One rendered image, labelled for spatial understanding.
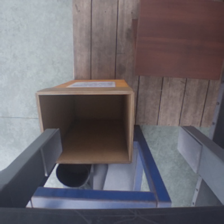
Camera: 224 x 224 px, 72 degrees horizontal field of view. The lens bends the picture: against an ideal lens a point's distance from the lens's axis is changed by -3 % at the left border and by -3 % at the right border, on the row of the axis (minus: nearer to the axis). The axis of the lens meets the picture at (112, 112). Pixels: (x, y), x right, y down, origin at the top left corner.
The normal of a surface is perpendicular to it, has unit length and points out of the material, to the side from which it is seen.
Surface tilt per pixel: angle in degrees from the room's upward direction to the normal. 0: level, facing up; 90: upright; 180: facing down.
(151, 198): 90
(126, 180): 0
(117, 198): 90
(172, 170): 0
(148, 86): 0
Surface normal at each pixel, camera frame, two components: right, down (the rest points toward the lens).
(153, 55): -0.01, 0.29
